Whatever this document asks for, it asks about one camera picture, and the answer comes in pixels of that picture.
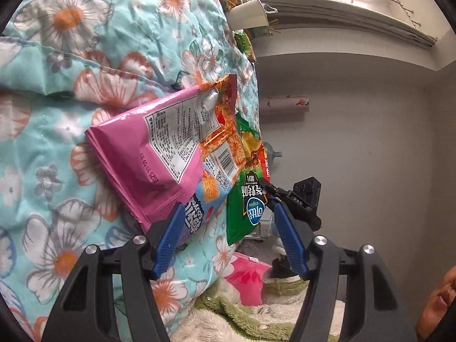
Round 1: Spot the beige curtain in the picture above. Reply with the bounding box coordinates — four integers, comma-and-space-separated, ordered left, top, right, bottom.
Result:
245, 0, 439, 48

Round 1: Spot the person's right hand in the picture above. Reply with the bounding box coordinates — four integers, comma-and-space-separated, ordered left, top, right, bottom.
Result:
272, 237, 289, 256

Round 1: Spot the green basket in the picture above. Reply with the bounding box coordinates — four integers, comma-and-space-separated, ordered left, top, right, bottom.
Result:
245, 25, 272, 40

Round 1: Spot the clear water jug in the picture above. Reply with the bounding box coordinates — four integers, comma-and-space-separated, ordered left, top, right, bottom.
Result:
263, 141, 284, 166

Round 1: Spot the blue snack bag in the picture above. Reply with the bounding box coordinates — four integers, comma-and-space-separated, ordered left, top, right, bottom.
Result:
174, 142, 247, 247

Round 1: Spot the small green packet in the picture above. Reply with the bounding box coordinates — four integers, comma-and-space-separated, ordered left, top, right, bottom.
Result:
234, 30, 252, 56

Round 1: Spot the floral blanket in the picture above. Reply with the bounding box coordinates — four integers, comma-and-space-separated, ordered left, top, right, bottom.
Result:
0, 0, 261, 342

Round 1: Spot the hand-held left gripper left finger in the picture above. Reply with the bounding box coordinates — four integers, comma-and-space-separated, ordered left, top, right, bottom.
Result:
40, 202, 186, 342

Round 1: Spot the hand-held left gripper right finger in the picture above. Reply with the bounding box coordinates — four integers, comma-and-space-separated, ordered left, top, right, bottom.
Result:
272, 205, 418, 342

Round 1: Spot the printed white paper roll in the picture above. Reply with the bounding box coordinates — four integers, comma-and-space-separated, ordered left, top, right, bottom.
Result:
263, 95, 310, 113

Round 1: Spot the white paper cup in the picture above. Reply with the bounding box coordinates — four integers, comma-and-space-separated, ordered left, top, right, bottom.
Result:
225, 0, 268, 31

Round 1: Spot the green chip bag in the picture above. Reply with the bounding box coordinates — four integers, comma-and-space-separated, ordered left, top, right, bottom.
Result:
226, 112, 276, 247

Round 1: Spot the person's right forearm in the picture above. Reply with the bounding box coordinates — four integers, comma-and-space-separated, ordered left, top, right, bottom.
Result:
263, 274, 312, 295

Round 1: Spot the pink snack bag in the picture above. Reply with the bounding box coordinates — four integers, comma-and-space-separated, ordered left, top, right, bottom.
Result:
84, 74, 247, 235

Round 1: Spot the fuzzy fleece cloth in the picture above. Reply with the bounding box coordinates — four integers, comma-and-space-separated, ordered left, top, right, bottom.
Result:
170, 279, 347, 342

